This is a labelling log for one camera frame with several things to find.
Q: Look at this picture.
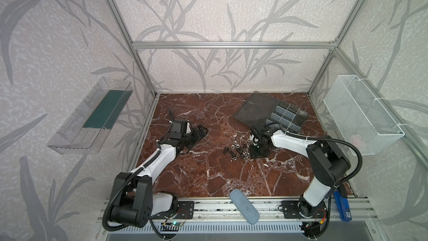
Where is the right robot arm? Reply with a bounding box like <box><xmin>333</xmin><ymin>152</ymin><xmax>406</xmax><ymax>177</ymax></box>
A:
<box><xmin>251</xmin><ymin>122</ymin><xmax>363</xmax><ymax>216</ymax></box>

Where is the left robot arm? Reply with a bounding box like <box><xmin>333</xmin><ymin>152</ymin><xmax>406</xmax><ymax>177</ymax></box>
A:
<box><xmin>102</xmin><ymin>119</ymin><xmax>208</xmax><ymax>232</ymax></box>

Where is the grey plastic organizer box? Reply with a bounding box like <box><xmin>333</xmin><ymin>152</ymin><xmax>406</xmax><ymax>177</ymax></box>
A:
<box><xmin>234</xmin><ymin>91</ymin><xmax>308</xmax><ymax>133</ymax></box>

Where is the blue box cutter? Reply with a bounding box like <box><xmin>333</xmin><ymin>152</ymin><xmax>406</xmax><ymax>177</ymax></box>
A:
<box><xmin>334</xmin><ymin>188</ymin><xmax>352</xmax><ymax>222</ymax></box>

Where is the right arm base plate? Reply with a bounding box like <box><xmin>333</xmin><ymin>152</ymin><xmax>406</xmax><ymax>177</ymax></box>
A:
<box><xmin>279</xmin><ymin>200</ymin><xmax>327</xmax><ymax>220</ymax></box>

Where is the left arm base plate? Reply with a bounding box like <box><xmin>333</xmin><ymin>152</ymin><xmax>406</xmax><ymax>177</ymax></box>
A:
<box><xmin>152</xmin><ymin>201</ymin><xmax>195</xmax><ymax>220</ymax></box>

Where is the clear plastic wall tray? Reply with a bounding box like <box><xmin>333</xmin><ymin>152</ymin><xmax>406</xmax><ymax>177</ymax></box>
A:
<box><xmin>47</xmin><ymin>78</ymin><xmax>133</xmax><ymax>155</ymax></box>

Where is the white wire mesh basket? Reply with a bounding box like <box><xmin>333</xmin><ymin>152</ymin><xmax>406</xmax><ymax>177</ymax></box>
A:
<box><xmin>324</xmin><ymin>75</ymin><xmax>405</xmax><ymax>156</ymax></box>

